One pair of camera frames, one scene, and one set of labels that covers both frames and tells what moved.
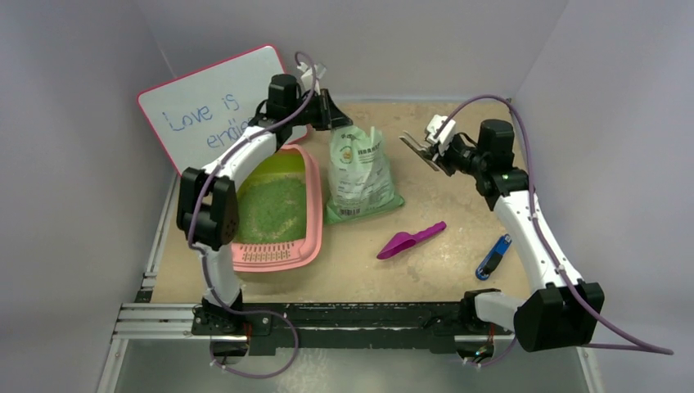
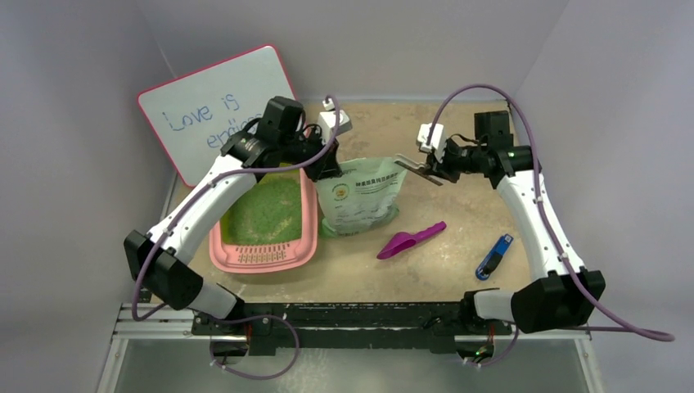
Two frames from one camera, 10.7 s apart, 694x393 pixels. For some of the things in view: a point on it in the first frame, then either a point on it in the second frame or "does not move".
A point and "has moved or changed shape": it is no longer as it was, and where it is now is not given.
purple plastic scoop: [403, 241] does not move
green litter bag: [360, 187] has moved or changed shape
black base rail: [427, 327] does not move
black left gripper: [329, 116] to [328, 167]
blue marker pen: [493, 257] does not move
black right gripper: [434, 154] does not move
